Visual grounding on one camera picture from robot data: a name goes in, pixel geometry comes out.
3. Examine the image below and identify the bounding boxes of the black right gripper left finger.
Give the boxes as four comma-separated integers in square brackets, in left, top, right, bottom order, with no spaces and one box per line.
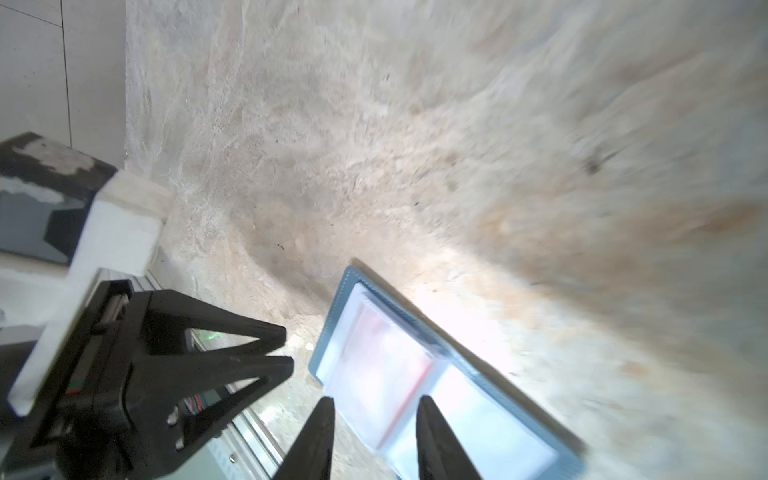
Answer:
[272,397,335,480]

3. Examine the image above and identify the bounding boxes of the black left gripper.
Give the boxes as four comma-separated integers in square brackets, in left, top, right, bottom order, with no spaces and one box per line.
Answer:
[1,280,294,479]

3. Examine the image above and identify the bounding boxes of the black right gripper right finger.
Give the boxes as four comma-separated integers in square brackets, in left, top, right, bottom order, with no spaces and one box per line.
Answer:
[416,395,481,480]

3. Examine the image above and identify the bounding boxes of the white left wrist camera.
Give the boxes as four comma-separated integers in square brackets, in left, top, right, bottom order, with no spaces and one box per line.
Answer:
[1,132,174,417]

